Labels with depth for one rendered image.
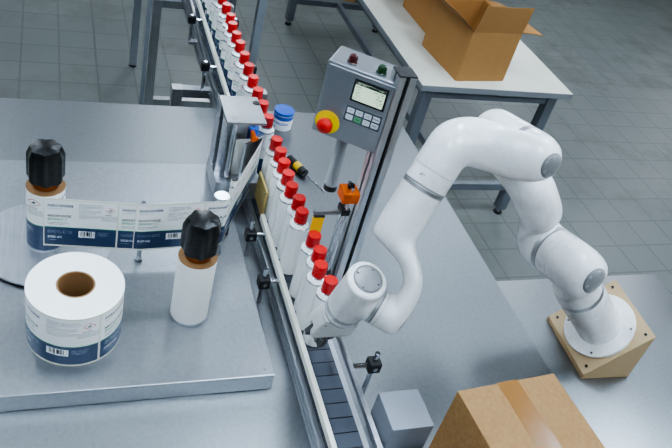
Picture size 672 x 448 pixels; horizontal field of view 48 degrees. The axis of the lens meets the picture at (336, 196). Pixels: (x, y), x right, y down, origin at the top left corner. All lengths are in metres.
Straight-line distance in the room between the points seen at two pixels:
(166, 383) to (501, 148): 0.86
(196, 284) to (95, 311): 0.23
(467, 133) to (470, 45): 1.92
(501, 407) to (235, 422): 0.58
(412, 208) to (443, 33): 2.13
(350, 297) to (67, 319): 0.57
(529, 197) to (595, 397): 0.67
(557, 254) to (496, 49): 1.79
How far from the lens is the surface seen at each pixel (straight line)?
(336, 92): 1.72
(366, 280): 1.48
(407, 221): 1.46
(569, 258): 1.79
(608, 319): 2.07
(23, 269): 1.91
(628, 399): 2.17
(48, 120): 2.51
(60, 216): 1.86
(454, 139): 1.45
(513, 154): 1.49
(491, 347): 2.08
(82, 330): 1.64
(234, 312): 1.85
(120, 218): 1.85
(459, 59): 3.41
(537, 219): 1.70
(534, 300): 2.29
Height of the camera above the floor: 2.22
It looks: 36 degrees down
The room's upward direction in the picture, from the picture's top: 16 degrees clockwise
